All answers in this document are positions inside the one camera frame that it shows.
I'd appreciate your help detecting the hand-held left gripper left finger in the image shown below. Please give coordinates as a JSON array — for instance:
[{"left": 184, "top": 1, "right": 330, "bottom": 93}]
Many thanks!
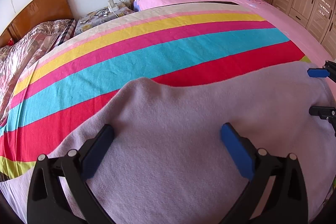
[{"left": 27, "top": 124, "right": 115, "bottom": 224}]

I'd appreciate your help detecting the pink floral quilt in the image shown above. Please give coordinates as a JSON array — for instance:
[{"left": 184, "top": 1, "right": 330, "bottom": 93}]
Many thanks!
[{"left": 0, "top": 19, "right": 75, "bottom": 122}]

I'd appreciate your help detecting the plain wooden headboard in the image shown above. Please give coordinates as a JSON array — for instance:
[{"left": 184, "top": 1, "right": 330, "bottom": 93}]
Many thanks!
[{"left": 0, "top": 0, "right": 74, "bottom": 47}]

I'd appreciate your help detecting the pink bed sheet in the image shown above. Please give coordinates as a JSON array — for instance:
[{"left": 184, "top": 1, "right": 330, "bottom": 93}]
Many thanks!
[{"left": 133, "top": 0, "right": 336, "bottom": 62}]

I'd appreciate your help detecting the nightstand with floral cover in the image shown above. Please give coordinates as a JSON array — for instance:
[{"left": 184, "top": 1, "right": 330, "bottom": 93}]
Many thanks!
[{"left": 73, "top": 2, "right": 136, "bottom": 37}]

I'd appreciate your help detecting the colourful striped blanket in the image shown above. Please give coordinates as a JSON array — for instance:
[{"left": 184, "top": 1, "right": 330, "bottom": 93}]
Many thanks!
[{"left": 0, "top": 2, "right": 323, "bottom": 182}]

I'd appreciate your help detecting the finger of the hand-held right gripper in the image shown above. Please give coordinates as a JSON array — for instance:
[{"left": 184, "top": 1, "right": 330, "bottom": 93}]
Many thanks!
[
  {"left": 307, "top": 60, "right": 336, "bottom": 81},
  {"left": 309, "top": 106, "right": 336, "bottom": 136}
]

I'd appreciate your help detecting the checked bed sheet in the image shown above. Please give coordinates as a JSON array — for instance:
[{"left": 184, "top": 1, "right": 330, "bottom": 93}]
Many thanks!
[{"left": 59, "top": 20, "right": 77, "bottom": 46}]

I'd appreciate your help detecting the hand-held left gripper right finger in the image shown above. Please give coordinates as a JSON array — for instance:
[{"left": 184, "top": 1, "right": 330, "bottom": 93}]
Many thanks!
[{"left": 220, "top": 123, "right": 309, "bottom": 224}]

